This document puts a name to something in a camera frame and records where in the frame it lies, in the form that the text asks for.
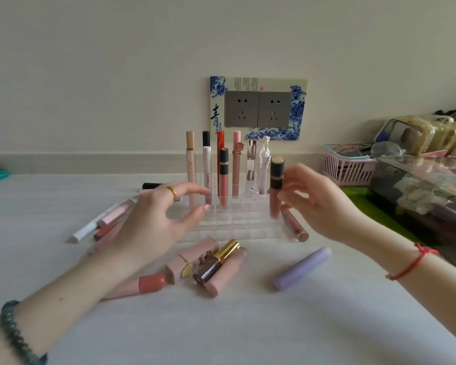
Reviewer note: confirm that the person's left hand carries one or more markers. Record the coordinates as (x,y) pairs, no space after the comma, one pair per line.
(152,224)

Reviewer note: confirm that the person's right hand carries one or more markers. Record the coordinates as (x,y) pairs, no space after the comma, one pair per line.
(327,212)

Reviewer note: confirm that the pale pink slim tube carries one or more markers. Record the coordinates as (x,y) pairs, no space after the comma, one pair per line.
(144,192)

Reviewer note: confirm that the striped brown lip tube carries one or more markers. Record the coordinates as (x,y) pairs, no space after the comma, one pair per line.
(295,226)

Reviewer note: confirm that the pink matte lipstick tube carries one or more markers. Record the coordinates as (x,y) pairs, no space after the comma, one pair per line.
(116,213)

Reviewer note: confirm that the black lipstick tube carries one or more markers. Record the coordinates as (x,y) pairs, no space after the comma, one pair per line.
(151,185)

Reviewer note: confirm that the pink square lipstick gold band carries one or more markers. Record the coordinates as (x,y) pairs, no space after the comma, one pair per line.
(190,262)

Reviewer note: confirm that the white slim tube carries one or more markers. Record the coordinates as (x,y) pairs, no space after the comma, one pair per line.
(91,226)

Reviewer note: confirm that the lavender lipstick tube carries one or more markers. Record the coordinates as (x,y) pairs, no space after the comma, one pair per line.
(302,268)

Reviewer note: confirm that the black cap pink lipgloss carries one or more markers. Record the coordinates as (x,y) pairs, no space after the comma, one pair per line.
(276,178)

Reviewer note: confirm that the coral pink capsule lipstick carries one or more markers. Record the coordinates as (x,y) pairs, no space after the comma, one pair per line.
(137,286)

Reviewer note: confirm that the gold cap brown bottle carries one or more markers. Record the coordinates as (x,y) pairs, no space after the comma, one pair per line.
(213,266)

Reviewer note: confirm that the pink gloss black cap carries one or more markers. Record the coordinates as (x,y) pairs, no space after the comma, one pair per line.
(223,178)

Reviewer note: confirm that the clear acrylic lipstick organizer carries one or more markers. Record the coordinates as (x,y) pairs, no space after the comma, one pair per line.
(243,228)

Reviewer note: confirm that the silver square lipstick with charm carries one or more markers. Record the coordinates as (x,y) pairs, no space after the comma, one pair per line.
(251,159)

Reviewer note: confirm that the light pink round tube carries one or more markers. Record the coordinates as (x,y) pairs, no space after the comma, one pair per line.
(228,277)

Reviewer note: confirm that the pink tube with charm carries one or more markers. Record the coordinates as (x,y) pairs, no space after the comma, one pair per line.
(236,171)

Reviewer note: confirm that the black Colorkey lip tube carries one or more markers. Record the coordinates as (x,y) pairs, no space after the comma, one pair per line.
(206,137)

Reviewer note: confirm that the red Colorkey lip tube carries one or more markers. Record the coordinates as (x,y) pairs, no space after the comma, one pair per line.
(220,138)

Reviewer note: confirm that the person's right forearm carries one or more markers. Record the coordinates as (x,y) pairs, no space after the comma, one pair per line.
(422,285)

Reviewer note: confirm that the person's left forearm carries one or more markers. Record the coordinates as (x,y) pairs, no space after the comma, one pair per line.
(61,300)

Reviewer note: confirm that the clear plastic storage box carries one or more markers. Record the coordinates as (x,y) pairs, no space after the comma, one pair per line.
(422,201)

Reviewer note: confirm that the green mat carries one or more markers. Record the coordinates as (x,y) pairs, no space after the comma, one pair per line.
(359,201)

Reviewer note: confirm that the pink plastic basket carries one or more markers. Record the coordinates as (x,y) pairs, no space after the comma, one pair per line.
(346,171)

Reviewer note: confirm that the thin framed eyeglasses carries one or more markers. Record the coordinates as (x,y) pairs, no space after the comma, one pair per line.
(351,149)

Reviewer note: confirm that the glass bowl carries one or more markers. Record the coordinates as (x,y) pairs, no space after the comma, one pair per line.
(387,150)

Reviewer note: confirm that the clear container blue lid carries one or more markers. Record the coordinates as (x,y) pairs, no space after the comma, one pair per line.
(406,136)

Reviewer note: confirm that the black pouch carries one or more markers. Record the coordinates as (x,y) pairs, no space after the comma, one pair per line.
(454,113)

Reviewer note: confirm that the blue floral socket frame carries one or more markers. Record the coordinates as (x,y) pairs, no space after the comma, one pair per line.
(298,110)

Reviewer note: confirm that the grey wall socket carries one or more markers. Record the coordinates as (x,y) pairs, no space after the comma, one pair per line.
(241,108)
(274,109)

